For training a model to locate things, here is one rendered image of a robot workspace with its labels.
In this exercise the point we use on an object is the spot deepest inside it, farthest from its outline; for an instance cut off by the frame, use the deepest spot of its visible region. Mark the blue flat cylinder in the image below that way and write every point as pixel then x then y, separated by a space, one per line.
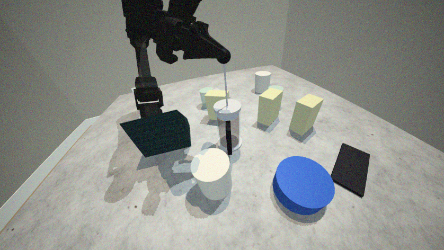
pixel 302 185

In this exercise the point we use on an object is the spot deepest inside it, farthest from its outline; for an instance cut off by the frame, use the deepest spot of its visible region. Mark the glass coffee plunger press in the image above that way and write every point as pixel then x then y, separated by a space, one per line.
pixel 228 118

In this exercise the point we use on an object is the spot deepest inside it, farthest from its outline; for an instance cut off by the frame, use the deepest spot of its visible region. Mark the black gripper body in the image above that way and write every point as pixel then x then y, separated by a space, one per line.
pixel 169 34

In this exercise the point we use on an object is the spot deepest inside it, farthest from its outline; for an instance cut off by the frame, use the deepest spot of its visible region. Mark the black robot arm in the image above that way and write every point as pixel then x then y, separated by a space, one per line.
pixel 137 13

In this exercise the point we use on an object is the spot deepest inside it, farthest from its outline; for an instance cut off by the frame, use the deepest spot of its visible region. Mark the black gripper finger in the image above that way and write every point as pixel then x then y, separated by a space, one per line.
pixel 197 47
pixel 205 34

